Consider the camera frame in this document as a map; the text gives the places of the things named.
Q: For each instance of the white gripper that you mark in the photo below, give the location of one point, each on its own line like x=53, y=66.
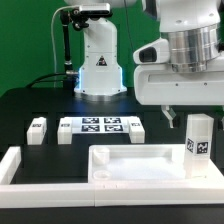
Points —
x=159, y=85

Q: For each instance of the white desk tabletop tray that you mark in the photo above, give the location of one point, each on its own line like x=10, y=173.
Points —
x=147, y=165

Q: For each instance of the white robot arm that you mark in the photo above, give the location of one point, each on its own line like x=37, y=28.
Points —
x=184, y=66

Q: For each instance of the fiducial marker sheet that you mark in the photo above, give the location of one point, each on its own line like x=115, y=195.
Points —
x=99, y=125

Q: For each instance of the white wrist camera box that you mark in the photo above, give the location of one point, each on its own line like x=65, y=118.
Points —
x=156, y=52

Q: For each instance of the white U-shaped obstacle frame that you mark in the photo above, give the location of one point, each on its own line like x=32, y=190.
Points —
x=90, y=194

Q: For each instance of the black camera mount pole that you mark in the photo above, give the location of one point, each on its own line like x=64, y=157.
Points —
x=68, y=82

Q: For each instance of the mounted grey camera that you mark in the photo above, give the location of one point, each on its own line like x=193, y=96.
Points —
x=98, y=10

